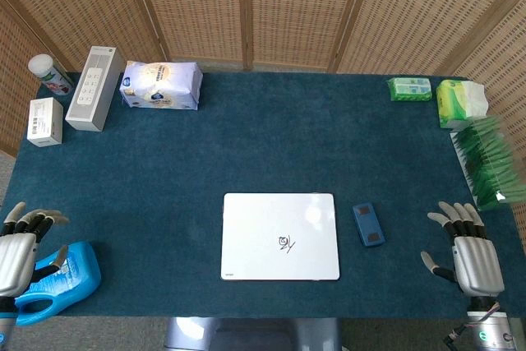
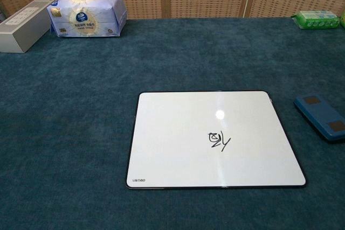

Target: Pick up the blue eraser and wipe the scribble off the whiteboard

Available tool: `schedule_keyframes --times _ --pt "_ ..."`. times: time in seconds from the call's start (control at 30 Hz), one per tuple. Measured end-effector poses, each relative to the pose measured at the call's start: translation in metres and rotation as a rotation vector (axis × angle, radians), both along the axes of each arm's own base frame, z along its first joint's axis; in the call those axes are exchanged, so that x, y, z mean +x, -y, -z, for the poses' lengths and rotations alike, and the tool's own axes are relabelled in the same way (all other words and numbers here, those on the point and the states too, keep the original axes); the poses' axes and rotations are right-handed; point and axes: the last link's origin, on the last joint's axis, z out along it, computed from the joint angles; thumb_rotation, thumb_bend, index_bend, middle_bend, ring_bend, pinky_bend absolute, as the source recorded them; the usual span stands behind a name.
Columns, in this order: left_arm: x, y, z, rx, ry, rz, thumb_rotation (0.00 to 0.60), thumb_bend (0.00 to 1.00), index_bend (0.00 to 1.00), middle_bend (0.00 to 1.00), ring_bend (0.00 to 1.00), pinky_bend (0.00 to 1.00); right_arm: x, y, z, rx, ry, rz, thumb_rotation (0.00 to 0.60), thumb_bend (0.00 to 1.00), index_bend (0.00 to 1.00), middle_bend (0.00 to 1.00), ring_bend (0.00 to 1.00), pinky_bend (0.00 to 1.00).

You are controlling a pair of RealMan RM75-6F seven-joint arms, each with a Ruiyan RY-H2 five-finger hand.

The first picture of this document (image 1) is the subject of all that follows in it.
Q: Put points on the blue detergent bottle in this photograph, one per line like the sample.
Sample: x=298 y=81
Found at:
x=70 y=281

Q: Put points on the white and blue tissue pack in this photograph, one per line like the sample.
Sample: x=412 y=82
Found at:
x=160 y=86

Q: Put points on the blue whiteboard eraser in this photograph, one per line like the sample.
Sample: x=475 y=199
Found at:
x=368 y=225

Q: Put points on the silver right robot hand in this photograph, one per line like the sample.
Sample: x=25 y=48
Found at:
x=476 y=262

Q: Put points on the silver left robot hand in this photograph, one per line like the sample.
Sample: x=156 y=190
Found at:
x=16 y=252

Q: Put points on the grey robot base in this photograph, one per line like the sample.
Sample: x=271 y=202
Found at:
x=250 y=334

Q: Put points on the green open tissue pack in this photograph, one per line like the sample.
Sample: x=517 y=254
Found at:
x=454 y=102

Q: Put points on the white-lidded cylindrical canister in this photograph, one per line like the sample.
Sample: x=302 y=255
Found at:
x=51 y=75

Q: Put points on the white whiteboard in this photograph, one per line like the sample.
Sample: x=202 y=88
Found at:
x=263 y=236

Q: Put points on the green wet wipes pack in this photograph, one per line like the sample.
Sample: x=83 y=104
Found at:
x=410 y=89

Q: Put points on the small white cardboard box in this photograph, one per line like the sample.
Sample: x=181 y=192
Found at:
x=44 y=123

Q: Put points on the long grey power strip box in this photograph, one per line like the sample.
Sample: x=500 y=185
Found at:
x=90 y=92

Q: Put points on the dark blue table cloth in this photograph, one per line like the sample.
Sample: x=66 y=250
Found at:
x=263 y=149

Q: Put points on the wicker folding screen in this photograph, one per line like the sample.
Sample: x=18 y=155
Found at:
x=287 y=6

